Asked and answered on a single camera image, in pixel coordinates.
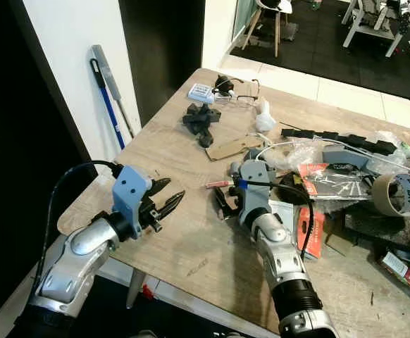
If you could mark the brown packing tape roll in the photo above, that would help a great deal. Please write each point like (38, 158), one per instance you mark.
(384, 196)

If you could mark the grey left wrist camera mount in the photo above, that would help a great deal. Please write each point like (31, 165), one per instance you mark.
(131, 190)

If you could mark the red pen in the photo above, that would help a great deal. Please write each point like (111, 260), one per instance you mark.
(215, 184)

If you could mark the red black plastic package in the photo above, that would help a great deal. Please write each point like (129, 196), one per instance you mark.
(339, 184)

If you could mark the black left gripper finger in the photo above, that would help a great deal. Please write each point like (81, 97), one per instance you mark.
(159, 188)
(171, 205)

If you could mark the black cross-shaped printed part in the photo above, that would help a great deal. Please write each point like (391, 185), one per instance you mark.
(201, 118)

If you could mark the small red printed box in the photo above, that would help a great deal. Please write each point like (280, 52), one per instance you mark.
(406, 271)

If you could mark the white keypad device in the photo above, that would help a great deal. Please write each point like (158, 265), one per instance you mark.
(201, 93)

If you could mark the crinkled clear plastic wrap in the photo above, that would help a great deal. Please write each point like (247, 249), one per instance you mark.
(296, 151)

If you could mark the white metal rack frame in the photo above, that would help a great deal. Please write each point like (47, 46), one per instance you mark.
(370, 29)

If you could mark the light wooden table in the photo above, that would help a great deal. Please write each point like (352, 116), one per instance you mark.
(198, 267)

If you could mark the red printed label pack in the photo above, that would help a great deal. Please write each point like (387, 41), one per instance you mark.
(318, 229)

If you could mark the grey plastic bracket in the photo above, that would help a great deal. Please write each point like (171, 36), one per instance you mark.
(346, 156)

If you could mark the small grey cylinder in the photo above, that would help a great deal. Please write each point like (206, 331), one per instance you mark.
(235, 169)

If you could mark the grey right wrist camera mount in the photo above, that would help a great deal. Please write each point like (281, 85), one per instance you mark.
(254, 197)

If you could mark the round black gadget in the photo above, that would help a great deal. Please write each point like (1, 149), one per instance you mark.
(224, 84)

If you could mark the long black plastic strip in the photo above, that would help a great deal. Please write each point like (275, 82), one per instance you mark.
(339, 137)

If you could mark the white stool chair wooden legs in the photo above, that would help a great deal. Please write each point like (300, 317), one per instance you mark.
(275, 5)

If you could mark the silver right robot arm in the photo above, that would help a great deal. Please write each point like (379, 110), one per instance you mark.
(279, 253)

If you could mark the flat brown cardboard piece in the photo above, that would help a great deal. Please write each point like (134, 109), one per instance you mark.
(230, 148)

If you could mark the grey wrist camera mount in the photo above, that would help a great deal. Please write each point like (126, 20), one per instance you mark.
(131, 190)
(254, 197)

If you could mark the black foam pad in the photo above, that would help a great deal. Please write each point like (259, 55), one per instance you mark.
(374, 225)

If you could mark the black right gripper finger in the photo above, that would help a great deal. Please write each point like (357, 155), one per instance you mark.
(229, 192)
(221, 205)

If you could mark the crumpled white tissue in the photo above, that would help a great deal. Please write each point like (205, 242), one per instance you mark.
(263, 121)

